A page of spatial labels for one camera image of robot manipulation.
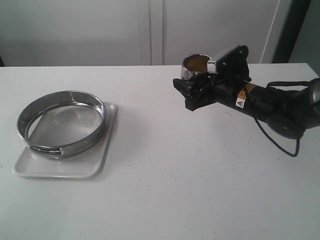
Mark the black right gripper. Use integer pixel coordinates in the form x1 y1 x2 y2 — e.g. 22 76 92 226
173 45 251 112

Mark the stainless steel cup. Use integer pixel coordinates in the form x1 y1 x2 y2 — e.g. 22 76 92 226
180 54 211 81

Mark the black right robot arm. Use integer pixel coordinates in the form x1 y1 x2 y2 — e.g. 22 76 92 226
173 45 320 139

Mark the round stainless steel sieve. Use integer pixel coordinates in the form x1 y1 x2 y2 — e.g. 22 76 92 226
16 90 107 160

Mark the white cabinet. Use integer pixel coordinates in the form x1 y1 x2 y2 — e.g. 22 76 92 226
0 0 291 67

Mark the white plastic tray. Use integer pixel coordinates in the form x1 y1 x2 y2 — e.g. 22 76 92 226
12 101 118 179

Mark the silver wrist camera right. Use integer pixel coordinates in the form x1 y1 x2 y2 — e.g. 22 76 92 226
207 45 241 74

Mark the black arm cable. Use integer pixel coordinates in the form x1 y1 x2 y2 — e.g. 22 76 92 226
253 80 312 158

